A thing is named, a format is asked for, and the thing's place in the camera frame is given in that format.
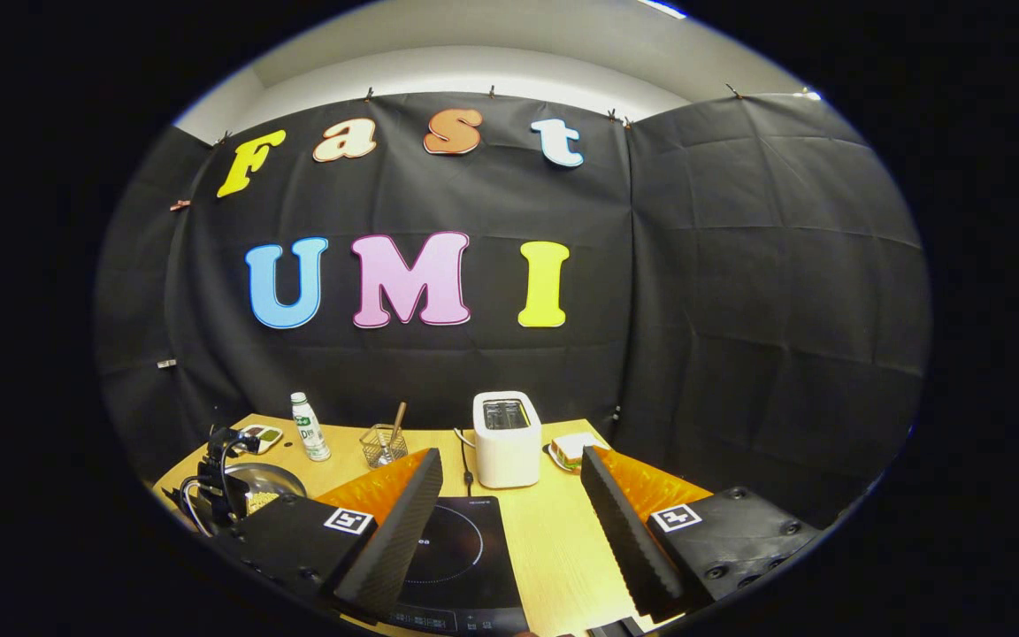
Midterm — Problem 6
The toaster power cable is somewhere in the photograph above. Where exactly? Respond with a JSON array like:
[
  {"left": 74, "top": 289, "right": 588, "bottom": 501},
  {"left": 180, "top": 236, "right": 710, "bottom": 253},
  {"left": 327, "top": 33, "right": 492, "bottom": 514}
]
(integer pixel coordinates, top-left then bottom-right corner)
[{"left": 454, "top": 428, "right": 476, "bottom": 497}]

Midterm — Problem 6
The clear square utensil holder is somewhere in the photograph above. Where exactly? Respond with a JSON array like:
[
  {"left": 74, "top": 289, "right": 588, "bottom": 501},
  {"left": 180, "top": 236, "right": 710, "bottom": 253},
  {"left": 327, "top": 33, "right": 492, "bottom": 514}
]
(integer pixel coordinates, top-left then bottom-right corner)
[{"left": 359, "top": 424, "right": 410, "bottom": 469}]

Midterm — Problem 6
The black induction cooktop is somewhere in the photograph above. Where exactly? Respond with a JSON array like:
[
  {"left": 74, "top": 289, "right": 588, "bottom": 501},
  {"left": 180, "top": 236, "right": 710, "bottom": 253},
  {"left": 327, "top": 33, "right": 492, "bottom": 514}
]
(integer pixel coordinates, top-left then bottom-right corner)
[{"left": 386, "top": 495, "right": 531, "bottom": 637}]

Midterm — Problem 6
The steel pot with black handle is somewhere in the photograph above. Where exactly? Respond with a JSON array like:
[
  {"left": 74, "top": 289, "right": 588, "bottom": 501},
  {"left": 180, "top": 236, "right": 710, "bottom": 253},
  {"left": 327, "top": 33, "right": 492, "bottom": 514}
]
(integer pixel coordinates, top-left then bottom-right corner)
[{"left": 222, "top": 462, "right": 308, "bottom": 519}]

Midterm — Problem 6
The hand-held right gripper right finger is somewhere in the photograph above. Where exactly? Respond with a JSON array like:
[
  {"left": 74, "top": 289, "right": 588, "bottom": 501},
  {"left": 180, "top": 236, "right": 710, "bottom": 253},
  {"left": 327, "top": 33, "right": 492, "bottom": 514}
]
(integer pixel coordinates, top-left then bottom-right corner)
[{"left": 579, "top": 445, "right": 823, "bottom": 624}]

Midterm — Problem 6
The white divided dish of grains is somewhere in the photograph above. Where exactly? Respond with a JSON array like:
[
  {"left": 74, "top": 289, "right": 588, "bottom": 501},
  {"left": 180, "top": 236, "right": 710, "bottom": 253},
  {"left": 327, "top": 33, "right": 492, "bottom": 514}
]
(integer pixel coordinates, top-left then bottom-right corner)
[{"left": 240, "top": 424, "right": 285, "bottom": 456}]

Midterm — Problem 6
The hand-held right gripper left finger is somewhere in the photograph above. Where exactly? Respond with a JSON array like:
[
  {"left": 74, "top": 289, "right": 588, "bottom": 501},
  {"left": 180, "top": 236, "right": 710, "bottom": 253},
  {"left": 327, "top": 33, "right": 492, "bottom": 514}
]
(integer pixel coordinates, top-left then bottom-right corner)
[{"left": 209, "top": 447, "right": 445, "bottom": 620}]

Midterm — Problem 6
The sandwich on small plate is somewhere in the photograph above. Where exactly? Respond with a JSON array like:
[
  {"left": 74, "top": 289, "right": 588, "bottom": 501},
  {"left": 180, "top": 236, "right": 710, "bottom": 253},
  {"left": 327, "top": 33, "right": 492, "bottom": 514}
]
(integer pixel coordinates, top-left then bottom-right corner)
[{"left": 548, "top": 432, "right": 609, "bottom": 473}]

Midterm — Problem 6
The white bottle with green label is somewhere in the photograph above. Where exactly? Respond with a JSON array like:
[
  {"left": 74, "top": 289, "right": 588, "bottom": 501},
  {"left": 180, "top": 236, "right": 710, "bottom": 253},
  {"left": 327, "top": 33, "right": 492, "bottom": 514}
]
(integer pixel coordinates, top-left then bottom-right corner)
[{"left": 290, "top": 392, "right": 332, "bottom": 463}]

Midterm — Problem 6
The black backdrop cloth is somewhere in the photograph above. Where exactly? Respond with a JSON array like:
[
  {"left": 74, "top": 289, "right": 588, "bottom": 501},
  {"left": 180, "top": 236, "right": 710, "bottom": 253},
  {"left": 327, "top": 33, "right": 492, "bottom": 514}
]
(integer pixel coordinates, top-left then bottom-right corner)
[{"left": 94, "top": 91, "right": 931, "bottom": 532}]

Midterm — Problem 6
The white toaster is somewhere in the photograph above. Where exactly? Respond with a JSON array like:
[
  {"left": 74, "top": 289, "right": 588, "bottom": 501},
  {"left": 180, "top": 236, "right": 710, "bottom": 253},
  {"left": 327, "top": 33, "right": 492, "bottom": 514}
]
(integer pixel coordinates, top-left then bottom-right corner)
[{"left": 472, "top": 391, "right": 543, "bottom": 489}]

